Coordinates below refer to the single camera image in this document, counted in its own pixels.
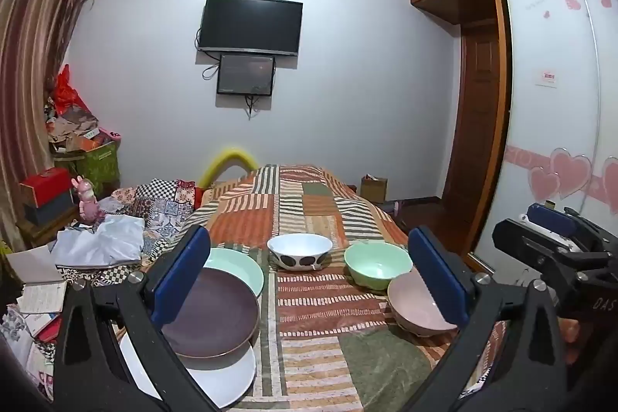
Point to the mint green plate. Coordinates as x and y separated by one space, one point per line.
236 267

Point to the green patterned storage box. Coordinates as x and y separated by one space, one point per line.
96 166

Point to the white wardrobe door with hearts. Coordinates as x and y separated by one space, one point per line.
545 127

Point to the red and white sticker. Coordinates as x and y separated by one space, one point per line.
546 78

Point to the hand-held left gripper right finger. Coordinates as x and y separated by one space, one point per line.
439 281

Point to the striped brown curtain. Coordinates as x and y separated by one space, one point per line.
34 55

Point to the black wall television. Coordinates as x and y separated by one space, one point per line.
251 26

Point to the dark purple plate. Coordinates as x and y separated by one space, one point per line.
217 310

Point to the white cloth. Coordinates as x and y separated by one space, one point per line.
101 243

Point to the yellow foam tube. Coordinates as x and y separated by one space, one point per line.
227 151

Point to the brown wooden door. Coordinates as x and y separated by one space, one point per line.
475 103

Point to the pink box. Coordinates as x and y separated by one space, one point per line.
108 136

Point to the green bowl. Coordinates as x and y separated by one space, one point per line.
376 262

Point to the patchwork striped blanket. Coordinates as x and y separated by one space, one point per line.
309 296

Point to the white bowl with black dots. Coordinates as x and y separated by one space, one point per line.
299 245

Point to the person's right hand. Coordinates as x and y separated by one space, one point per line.
569 329

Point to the pink rabbit toy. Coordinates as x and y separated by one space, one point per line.
87 204

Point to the red box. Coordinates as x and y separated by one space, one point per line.
46 185

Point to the scattered booklets and papers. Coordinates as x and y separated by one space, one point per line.
29 320

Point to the white plate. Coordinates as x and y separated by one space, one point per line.
222 378

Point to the brown cardboard box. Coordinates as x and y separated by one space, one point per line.
374 190

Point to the red plastic bag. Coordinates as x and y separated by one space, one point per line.
65 96

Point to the small black wall monitor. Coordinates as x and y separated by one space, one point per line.
246 74

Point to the open notebook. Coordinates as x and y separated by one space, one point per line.
34 267

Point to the pink bowl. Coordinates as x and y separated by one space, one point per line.
410 301

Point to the pile of paper clutter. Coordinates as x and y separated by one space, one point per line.
72 127

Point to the checkered patchwork quilt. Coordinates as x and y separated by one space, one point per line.
159 209

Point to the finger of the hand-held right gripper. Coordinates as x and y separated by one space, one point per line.
550 214
516 238

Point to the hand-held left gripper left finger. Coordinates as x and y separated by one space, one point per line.
186 281

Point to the dark grey box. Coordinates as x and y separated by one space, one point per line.
48 214

